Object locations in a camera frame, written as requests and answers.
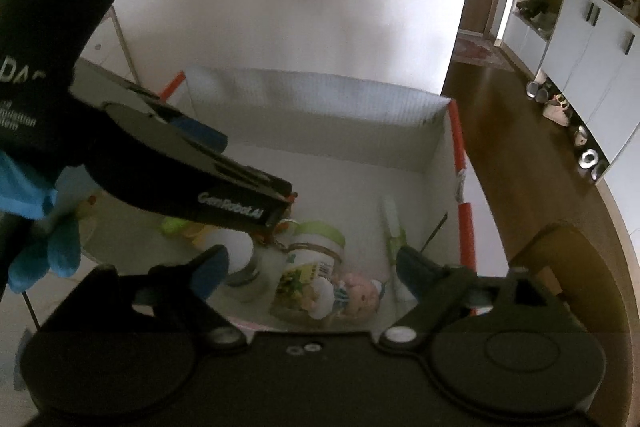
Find orange red small toy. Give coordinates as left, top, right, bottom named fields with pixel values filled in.
left=250, top=192, right=298, bottom=253

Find silver-cap small jar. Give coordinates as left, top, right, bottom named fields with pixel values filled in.
left=206, top=228, right=266, bottom=303

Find green tube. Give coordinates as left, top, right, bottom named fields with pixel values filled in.
left=160, top=217, right=193, bottom=236

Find white green tube pen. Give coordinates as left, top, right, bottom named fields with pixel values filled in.
left=382, top=196, right=417, bottom=303

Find green-lid jar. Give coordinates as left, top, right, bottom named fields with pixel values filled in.
left=270, top=219, right=345, bottom=327

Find pink-haired doll figure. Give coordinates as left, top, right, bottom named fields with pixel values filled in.
left=299, top=273, right=385, bottom=321

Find blue gloved hand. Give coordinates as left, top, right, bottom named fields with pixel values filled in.
left=1, top=154, right=99, bottom=294

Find white drawer cabinet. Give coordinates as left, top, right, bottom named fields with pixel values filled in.
left=80, top=6, right=140, bottom=84

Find red cardboard box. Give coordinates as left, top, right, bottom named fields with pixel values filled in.
left=87, top=67, right=475, bottom=329

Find dark wooden chair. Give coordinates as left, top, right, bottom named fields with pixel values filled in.
left=508, top=221, right=640, bottom=427

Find pink white sneaker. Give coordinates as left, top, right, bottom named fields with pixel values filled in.
left=542, top=95, right=570, bottom=127

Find red door mat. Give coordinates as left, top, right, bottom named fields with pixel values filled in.
left=451, top=35, right=513, bottom=72

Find white wall cabinet unit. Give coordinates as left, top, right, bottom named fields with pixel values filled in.
left=502, top=0, right=640, bottom=218

